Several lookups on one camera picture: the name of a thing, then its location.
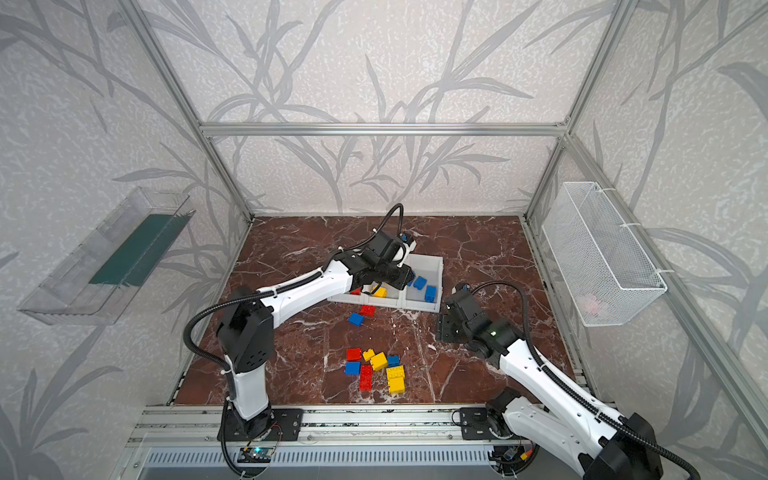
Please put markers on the left controller board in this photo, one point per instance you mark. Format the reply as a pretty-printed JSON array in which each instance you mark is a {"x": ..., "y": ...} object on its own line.
[{"x": 255, "y": 455}]

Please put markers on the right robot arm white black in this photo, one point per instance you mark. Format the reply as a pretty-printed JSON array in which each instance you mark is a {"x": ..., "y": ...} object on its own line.
[{"x": 631, "y": 453}]

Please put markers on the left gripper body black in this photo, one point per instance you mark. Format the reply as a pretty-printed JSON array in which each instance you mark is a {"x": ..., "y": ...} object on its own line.
[{"x": 395, "y": 276}]

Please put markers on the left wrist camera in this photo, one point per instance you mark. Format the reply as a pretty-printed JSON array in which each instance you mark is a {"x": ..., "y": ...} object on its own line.
[{"x": 408, "y": 240}]

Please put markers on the white wire mesh basket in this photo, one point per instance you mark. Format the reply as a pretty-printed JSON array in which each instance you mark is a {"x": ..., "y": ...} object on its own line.
[{"x": 597, "y": 253}]

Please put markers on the red lego lower square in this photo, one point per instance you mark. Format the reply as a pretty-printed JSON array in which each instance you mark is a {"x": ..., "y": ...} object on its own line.
[{"x": 354, "y": 355}]

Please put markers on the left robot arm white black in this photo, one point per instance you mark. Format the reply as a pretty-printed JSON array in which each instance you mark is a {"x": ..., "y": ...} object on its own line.
[{"x": 246, "y": 334}]

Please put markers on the clear plastic wall tray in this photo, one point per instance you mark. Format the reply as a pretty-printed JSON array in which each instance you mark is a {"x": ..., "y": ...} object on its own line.
[{"x": 95, "y": 283}]

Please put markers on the right controller wiring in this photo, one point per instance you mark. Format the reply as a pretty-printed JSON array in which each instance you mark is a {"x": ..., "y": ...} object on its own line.
[{"x": 516, "y": 454}]

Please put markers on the red lego near bin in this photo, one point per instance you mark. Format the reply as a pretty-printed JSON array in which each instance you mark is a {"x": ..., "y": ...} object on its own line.
[{"x": 367, "y": 311}]

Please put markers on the white three-compartment sorting bin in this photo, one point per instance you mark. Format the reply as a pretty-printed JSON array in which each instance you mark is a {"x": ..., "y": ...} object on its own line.
[{"x": 423, "y": 293}]

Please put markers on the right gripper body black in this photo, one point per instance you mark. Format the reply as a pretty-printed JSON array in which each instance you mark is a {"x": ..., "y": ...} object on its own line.
[{"x": 450, "y": 321}]

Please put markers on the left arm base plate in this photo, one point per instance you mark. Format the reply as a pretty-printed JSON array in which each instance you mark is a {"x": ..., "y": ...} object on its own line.
[{"x": 273, "y": 424}]

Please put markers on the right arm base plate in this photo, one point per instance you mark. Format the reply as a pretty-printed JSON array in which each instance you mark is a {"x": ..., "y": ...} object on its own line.
[{"x": 483, "y": 424}]

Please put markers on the long red lego lower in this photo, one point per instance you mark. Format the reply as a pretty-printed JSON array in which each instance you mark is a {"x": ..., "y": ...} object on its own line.
[{"x": 366, "y": 378}]

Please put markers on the long yellow lego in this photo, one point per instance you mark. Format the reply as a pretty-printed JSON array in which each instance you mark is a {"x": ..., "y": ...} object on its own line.
[{"x": 396, "y": 379}]

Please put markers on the pink object in basket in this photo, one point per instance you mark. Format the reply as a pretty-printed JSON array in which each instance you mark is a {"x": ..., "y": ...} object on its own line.
[{"x": 592, "y": 305}]

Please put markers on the blue lego top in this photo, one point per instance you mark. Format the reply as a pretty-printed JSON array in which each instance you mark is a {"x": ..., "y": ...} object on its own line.
[{"x": 356, "y": 319}]

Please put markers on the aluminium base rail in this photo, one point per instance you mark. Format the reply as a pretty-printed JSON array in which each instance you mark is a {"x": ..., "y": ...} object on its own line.
[{"x": 377, "y": 425}]

